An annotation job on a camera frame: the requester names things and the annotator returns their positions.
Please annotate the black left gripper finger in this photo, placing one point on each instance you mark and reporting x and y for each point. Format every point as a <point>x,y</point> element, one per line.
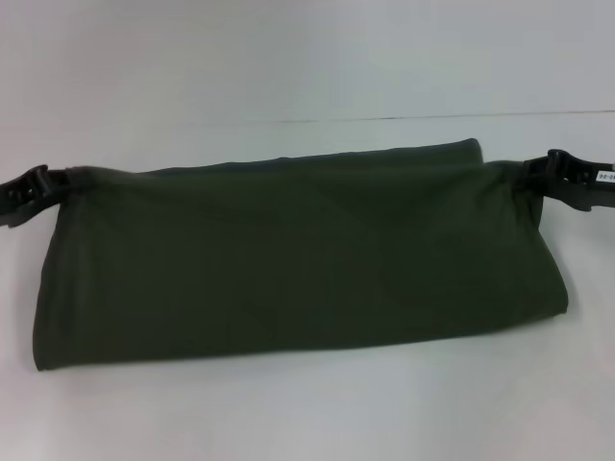
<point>24,213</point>
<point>38,185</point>

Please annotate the dark green FREE print t-shirt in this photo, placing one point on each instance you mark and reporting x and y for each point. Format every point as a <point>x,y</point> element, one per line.
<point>298,259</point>

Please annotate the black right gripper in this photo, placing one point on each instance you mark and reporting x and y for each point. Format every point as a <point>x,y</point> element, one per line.
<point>593,189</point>

